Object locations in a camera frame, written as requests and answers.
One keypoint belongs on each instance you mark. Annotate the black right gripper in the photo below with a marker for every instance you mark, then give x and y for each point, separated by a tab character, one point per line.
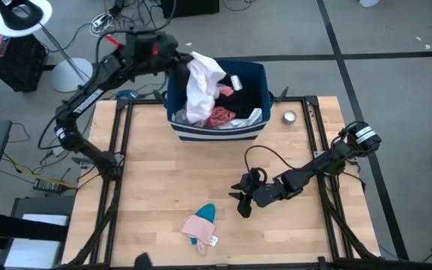
263	193

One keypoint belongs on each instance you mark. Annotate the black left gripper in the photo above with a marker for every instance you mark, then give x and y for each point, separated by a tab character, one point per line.
171	50

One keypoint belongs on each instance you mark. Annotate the teal sock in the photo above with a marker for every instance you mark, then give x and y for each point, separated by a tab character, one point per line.
205	212

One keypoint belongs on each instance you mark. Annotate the white pinkish garment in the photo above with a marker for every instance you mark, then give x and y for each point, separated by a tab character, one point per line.
201	90

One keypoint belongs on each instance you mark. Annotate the pink sock with tag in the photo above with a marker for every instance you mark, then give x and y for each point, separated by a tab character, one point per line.
199	228

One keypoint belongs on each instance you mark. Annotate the grey-blue garment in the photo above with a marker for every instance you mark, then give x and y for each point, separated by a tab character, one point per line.
179	117

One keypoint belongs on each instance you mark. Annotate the long pink garment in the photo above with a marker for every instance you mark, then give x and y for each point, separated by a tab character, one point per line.
225	90

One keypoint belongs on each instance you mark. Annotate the white t-shirt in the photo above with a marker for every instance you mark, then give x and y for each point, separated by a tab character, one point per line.
248	122

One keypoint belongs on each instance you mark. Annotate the salmon red garment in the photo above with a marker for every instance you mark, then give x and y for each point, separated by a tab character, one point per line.
219	116

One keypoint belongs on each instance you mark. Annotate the black garment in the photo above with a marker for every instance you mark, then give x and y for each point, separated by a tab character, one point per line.
244	101

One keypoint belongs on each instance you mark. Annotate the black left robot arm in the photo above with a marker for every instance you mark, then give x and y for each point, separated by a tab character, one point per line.
88	99

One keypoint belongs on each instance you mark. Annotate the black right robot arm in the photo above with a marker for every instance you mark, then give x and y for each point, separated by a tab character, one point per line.
332	161

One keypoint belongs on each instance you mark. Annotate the black box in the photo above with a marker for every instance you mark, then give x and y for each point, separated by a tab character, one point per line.
193	7

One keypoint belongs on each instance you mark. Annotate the navy white-striped fabric basket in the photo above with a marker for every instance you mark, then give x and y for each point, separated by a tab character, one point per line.
219	133

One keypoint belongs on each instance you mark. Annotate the white power strip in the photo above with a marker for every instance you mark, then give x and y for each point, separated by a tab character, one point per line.
99	21

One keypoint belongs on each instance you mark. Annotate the round silver tin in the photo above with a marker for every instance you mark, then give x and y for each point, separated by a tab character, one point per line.
289	117

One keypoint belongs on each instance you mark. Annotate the white round lamp stand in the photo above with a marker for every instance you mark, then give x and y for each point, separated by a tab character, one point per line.
71	77

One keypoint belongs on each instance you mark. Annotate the black rounded object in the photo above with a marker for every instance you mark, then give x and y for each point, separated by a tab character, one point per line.
143	261

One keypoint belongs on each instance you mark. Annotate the grey power brick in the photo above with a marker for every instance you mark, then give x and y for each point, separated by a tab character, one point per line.
57	152

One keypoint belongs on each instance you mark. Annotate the black equipment case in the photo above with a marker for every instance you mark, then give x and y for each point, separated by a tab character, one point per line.
19	63

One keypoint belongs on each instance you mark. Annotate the black power adapter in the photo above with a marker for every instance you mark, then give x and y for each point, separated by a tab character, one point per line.
49	185

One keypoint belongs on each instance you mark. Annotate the white object on floor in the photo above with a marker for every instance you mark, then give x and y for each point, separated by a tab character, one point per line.
369	2

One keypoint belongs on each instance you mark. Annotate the grey white cabinet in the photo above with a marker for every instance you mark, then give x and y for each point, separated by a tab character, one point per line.
32	236

